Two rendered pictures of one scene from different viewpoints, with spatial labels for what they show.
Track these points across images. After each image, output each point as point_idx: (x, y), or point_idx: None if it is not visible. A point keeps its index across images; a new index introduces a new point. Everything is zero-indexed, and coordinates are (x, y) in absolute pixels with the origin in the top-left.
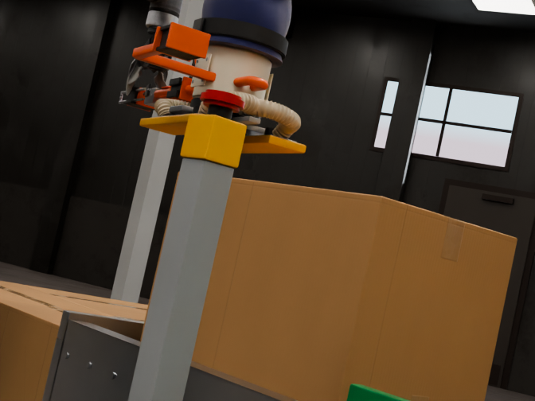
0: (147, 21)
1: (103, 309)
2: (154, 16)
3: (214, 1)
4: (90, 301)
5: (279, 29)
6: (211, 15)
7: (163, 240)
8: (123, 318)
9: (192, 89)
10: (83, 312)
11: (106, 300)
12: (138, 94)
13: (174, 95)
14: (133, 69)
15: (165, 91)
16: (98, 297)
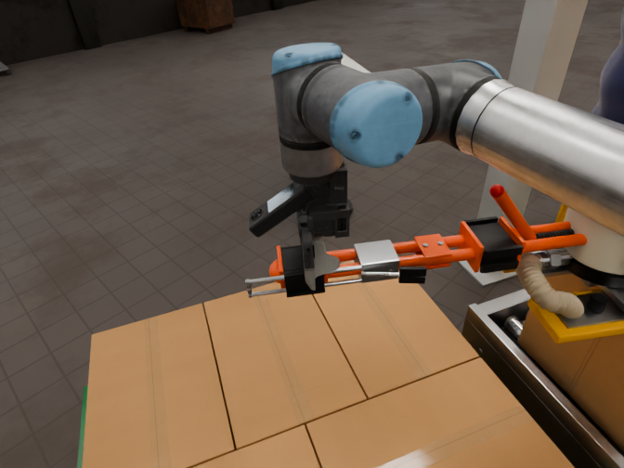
0: (318, 172)
1: (240, 423)
2: (334, 156)
3: None
4: (176, 428)
5: None
6: None
7: None
8: (614, 459)
9: (541, 250)
10: (322, 459)
11: (119, 399)
12: (329, 274)
13: (513, 268)
14: (312, 254)
15: (448, 261)
16: (103, 407)
